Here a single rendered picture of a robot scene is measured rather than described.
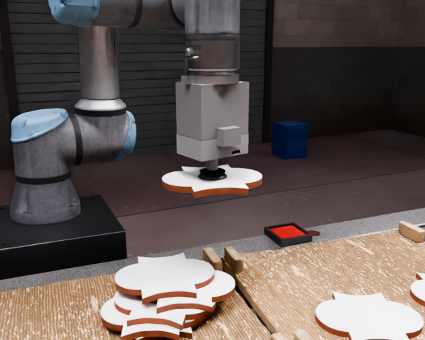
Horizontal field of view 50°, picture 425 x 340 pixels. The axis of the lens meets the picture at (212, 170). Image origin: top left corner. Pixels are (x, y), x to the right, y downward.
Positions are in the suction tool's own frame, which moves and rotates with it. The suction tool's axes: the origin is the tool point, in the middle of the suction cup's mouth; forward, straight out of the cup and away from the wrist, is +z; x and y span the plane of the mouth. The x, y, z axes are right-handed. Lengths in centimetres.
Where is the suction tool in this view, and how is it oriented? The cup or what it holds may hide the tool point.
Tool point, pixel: (212, 183)
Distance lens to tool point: 68.4
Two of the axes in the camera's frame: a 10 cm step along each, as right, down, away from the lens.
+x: -6.0, -2.2, 7.7
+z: 0.0, 9.6, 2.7
